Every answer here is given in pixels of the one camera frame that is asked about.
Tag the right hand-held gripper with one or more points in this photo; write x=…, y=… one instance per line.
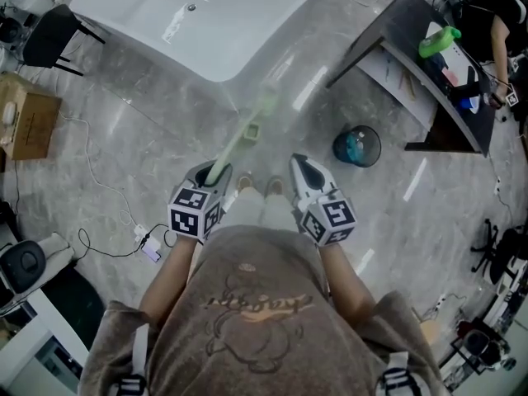
x=330, y=219

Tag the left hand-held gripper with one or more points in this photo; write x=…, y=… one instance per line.
x=189, y=215

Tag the white counter block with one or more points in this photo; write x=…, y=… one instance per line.
x=198, y=19

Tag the person's right forearm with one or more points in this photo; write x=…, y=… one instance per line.
x=342, y=274

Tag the person's left forearm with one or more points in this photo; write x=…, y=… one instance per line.
x=173, y=274

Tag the person's left shoe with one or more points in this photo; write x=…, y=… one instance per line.
x=245, y=182

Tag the person's shoe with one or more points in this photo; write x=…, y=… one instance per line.
x=245, y=182
x=275, y=185

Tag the person's right shoe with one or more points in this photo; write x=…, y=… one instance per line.
x=275, y=185

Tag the black mesh trash bin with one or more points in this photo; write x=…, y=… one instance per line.
x=356, y=147

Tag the person's light trousers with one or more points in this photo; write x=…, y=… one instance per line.
x=260, y=210

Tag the small green square holder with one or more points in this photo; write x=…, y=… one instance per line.
x=252, y=132

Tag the white power strip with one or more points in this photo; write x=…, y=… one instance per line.
x=141, y=230

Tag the person's brown shirt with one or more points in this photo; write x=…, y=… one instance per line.
x=264, y=320

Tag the pink cloth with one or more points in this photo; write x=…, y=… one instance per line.
x=450, y=77

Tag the blue cup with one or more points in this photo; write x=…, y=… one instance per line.
x=470, y=105

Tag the green bottle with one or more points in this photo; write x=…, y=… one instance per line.
x=437, y=41

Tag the brown cardboard box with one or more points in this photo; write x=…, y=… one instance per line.
x=31, y=122

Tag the black office chair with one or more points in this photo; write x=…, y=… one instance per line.
x=501, y=254

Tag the grey round stool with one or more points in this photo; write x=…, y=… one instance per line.
x=22, y=264

